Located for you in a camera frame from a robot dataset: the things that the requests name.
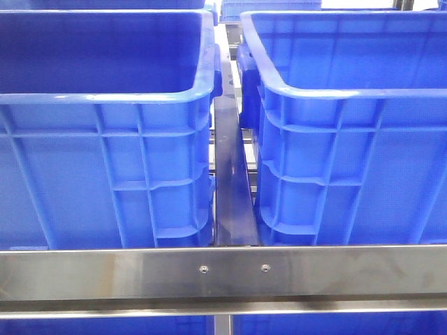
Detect blue crate rear left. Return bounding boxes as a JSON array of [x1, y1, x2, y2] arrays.
[[12, 0, 218, 25]]

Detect blue crate lower left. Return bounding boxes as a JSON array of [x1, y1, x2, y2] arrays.
[[1, 316, 214, 334]]

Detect large blue crate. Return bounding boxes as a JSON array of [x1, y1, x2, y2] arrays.
[[1, 10, 221, 250], [241, 11, 446, 246]]

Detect large blue crate left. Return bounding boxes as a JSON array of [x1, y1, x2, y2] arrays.
[[1, 10, 221, 250]]

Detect blue crate lower right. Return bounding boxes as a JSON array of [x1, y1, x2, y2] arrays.
[[233, 311, 446, 334]]

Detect steel centre divider bar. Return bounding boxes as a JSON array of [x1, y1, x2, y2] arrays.
[[214, 58, 260, 246]]

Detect stainless steel front rail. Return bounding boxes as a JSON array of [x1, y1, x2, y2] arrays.
[[1, 245, 446, 319]]

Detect blue crate rear centre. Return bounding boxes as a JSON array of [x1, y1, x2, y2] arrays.
[[220, 0, 322, 22]]

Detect large blue crate right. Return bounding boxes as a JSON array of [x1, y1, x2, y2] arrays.
[[241, 11, 446, 246]]

